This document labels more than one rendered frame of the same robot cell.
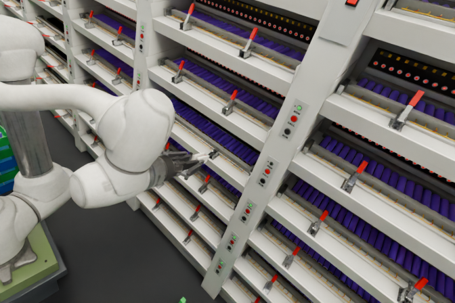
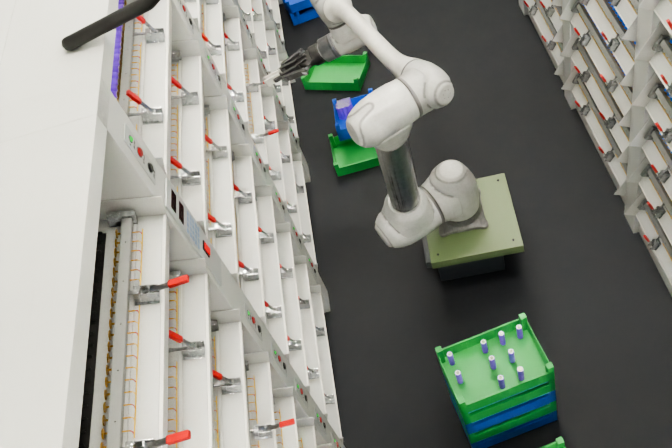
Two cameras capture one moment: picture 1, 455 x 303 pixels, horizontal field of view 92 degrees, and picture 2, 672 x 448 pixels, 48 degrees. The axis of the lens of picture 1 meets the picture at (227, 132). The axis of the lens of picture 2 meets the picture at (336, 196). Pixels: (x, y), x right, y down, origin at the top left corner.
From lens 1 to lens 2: 278 cm
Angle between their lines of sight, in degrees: 79
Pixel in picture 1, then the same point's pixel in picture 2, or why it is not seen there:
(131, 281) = (369, 212)
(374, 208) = not seen: outside the picture
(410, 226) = not seen: outside the picture
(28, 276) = not seen: hidden behind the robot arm
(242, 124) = (235, 34)
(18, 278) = not seen: hidden behind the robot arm
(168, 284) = (338, 195)
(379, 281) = not seen: outside the picture
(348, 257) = (244, 2)
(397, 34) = not seen: outside the picture
